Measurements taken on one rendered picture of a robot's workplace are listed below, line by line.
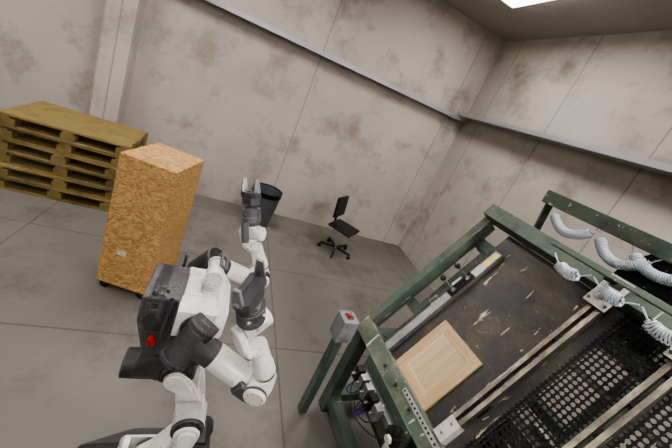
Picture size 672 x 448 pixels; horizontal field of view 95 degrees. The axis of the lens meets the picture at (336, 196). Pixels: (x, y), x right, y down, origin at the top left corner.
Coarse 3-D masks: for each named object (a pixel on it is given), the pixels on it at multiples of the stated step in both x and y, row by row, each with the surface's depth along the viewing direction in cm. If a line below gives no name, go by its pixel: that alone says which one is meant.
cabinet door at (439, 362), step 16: (432, 336) 190; (448, 336) 185; (416, 352) 190; (432, 352) 185; (448, 352) 180; (464, 352) 175; (400, 368) 189; (416, 368) 184; (432, 368) 179; (448, 368) 174; (464, 368) 169; (416, 384) 178; (432, 384) 173; (448, 384) 169; (432, 400) 168
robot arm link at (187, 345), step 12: (180, 336) 98; (192, 336) 98; (168, 348) 98; (180, 348) 97; (192, 348) 98; (204, 348) 99; (216, 348) 101; (168, 360) 96; (180, 360) 97; (204, 360) 99
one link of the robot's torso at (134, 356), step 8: (128, 352) 123; (136, 352) 125; (128, 360) 122; (136, 360) 123; (144, 360) 120; (152, 360) 120; (160, 360) 121; (120, 368) 120; (128, 368) 121; (136, 368) 120; (144, 368) 121; (152, 368) 122; (160, 368) 123; (120, 376) 121; (128, 376) 122; (136, 376) 122; (144, 376) 122; (152, 376) 125; (192, 376) 130
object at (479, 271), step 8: (480, 264) 201; (472, 272) 201; (480, 272) 198; (472, 280) 198; (464, 288) 198; (448, 296) 199; (456, 296) 199; (432, 304) 202; (440, 304) 199; (424, 312) 201; (432, 312) 198; (416, 320) 201; (424, 320) 199; (408, 328) 200; (416, 328) 199; (400, 336) 200; (408, 336) 200; (392, 344) 199
